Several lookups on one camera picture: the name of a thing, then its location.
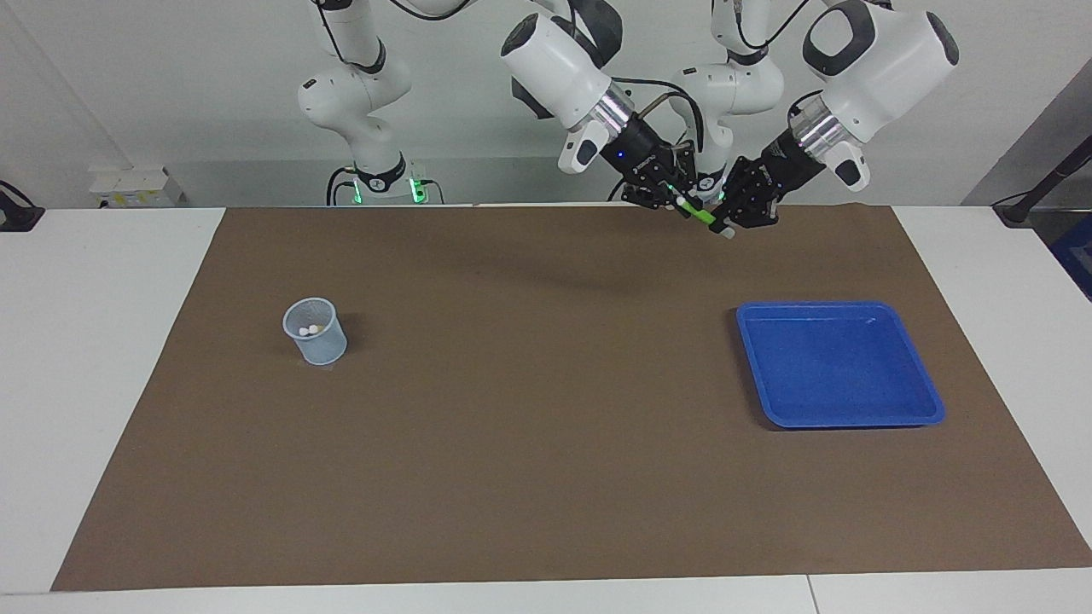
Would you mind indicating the white power strip box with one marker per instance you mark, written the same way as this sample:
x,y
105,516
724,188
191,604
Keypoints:
x,y
136,188

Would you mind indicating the translucent plastic cup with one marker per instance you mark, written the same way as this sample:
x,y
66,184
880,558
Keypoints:
x,y
328,345

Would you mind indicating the black clamp mount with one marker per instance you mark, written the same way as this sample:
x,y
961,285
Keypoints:
x,y
17,217

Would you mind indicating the blue crate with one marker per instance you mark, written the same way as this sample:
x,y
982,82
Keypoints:
x,y
1077,256

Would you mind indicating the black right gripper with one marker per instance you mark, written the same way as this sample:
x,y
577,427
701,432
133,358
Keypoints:
x,y
653,162

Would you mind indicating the black stand leg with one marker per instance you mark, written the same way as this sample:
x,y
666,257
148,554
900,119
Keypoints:
x,y
1045,183

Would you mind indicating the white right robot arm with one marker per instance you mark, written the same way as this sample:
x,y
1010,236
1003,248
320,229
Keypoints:
x,y
559,68

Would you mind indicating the blue plastic tray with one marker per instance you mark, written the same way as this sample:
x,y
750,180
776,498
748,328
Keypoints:
x,y
836,367

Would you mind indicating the green marker pen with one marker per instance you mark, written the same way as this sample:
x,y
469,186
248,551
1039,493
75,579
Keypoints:
x,y
706,217

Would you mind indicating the brown table mat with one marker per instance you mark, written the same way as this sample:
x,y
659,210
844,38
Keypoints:
x,y
546,426

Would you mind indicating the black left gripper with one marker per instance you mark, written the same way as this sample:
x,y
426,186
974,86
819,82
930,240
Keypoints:
x,y
789,166

